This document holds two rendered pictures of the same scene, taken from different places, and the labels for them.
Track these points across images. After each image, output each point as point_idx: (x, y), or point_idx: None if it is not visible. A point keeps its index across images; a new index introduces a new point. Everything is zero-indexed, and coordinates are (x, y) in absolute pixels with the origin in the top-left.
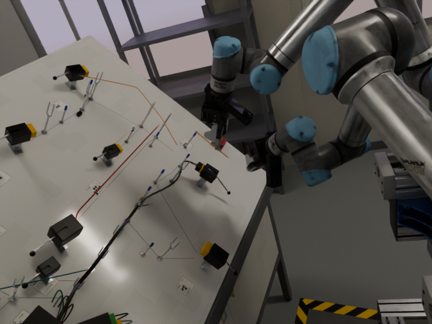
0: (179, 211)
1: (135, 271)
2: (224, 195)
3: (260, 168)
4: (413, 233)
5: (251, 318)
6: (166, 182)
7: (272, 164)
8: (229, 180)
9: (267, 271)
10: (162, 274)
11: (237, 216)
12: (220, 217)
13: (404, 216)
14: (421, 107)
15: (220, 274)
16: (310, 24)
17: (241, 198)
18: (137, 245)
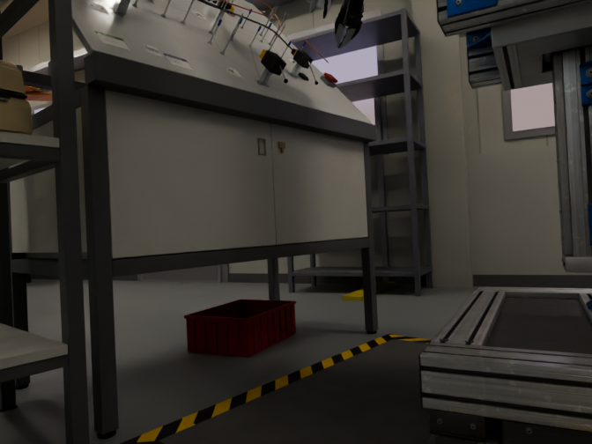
0: (260, 62)
1: (196, 40)
2: (312, 92)
3: (348, 37)
4: (485, 66)
5: (298, 222)
6: (260, 53)
7: (352, 2)
8: (324, 94)
9: (341, 221)
10: (218, 56)
11: (317, 103)
12: (298, 90)
13: (473, 39)
14: None
15: (272, 94)
16: None
17: (329, 104)
18: (208, 40)
